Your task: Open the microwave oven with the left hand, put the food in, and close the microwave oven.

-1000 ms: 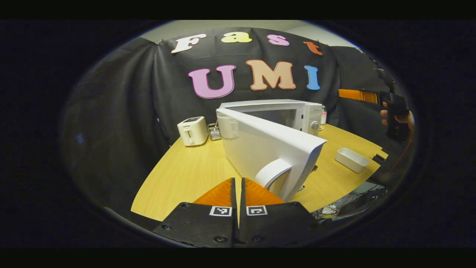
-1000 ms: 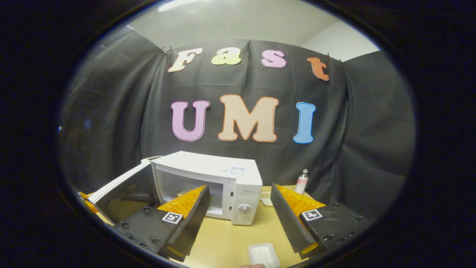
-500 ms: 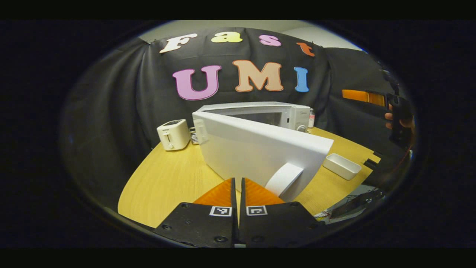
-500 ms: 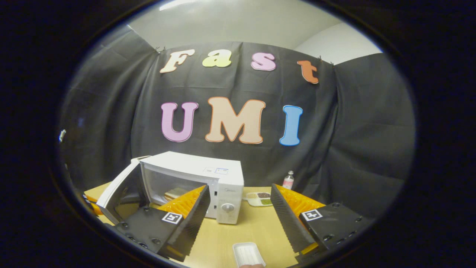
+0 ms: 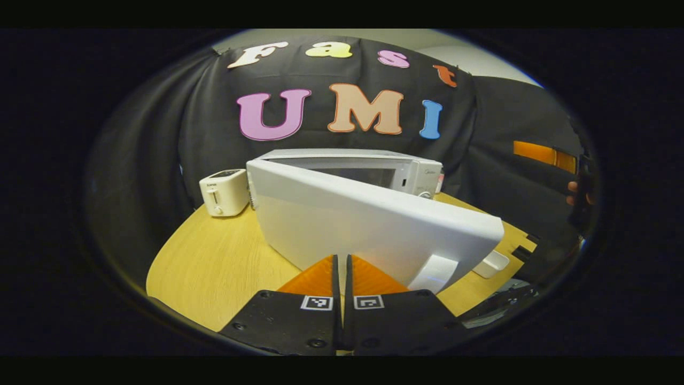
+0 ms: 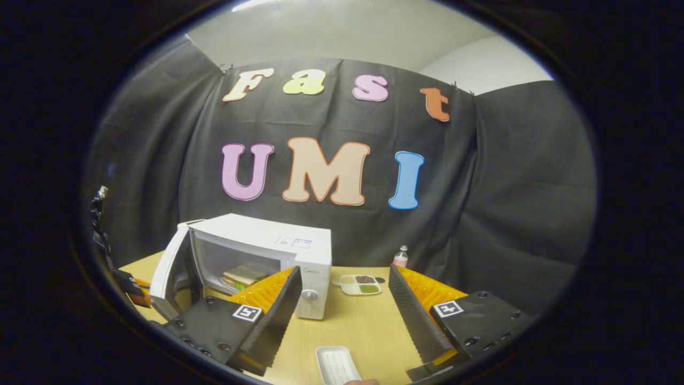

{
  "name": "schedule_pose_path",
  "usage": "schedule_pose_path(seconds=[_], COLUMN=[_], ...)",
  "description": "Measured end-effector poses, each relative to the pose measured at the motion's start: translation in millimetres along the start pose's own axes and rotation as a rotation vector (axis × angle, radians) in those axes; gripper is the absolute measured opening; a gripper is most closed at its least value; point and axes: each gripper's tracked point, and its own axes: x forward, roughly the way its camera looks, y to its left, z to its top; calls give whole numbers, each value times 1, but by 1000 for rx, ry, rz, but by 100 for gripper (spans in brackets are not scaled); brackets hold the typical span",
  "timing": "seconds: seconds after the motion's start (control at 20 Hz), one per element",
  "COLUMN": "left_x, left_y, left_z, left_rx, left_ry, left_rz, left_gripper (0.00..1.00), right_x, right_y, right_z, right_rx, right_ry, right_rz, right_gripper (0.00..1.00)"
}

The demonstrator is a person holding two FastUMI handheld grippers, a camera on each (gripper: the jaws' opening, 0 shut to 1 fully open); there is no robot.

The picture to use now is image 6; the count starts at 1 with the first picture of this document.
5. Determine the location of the white rectangular plastic tray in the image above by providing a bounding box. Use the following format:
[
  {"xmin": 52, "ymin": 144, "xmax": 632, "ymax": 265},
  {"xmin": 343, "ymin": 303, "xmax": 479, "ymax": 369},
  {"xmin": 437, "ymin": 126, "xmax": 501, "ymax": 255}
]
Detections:
[{"xmin": 315, "ymin": 345, "xmax": 363, "ymax": 385}]

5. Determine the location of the white divided dish with grains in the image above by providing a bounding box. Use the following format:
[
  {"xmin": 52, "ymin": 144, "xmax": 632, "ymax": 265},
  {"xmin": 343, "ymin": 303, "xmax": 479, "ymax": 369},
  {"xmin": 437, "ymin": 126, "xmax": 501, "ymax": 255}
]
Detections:
[{"xmin": 339, "ymin": 274, "xmax": 382, "ymax": 296}]

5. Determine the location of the white microwave oven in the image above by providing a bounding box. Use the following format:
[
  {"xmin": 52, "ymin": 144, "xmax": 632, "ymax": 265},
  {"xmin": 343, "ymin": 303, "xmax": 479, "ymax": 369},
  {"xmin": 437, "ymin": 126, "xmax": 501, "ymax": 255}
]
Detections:
[{"xmin": 149, "ymin": 213, "xmax": 332, "ymax": 321}]

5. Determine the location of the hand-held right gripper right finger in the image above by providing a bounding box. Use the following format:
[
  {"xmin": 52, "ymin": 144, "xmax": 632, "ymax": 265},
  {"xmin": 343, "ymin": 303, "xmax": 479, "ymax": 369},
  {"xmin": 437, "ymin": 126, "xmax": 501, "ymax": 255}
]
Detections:
[{"xmin": 388, "ymin": 264, "xmax": 538, "ymax": 381}]

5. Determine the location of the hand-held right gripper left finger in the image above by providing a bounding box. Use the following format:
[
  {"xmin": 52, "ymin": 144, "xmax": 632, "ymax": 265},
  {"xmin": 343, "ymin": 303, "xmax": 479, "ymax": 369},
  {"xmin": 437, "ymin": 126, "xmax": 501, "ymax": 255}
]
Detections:
[{"xmin": 152, "ymin": 266, "xmax": 303, "ymax": 376}]

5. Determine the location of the sandwich with green lettuce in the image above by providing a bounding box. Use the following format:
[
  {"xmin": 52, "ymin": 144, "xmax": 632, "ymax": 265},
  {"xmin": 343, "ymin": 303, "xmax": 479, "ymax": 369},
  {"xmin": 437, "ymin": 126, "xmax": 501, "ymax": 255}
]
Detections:
[{"xmin": 222, "ymin": 265, "xmax": 269, "ymax": 291}]

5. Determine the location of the black backdrop cloth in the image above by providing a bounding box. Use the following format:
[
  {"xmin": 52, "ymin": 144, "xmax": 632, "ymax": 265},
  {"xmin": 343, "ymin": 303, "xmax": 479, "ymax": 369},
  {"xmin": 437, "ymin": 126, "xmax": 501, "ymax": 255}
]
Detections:
[{"xmin": 83, "ymin": 35, "xmax": 598, "ymax": 316}]

